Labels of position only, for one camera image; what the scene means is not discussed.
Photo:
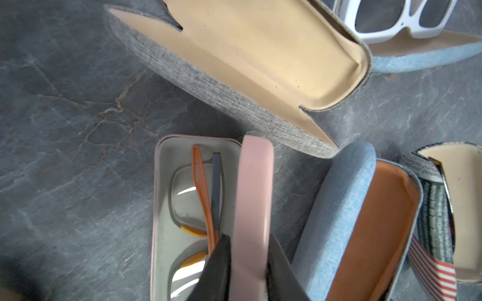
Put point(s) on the light blue case white sunglasses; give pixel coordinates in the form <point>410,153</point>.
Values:
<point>404,53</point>

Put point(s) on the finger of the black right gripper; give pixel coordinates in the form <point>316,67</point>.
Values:
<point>282,283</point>

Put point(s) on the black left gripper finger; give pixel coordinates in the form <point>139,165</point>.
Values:
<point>214,282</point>

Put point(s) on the grey fabric glasses case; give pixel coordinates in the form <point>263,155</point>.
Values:
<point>268,64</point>

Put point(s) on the blue case orange lining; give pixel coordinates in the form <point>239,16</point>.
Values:
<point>359,228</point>

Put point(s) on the orange grey eyeglasses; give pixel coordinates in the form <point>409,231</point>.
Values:
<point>195,202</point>

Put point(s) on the pink hard glasses case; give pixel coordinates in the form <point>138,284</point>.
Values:
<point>248,168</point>

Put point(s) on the white square sunglasses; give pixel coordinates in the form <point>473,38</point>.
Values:
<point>380,21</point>

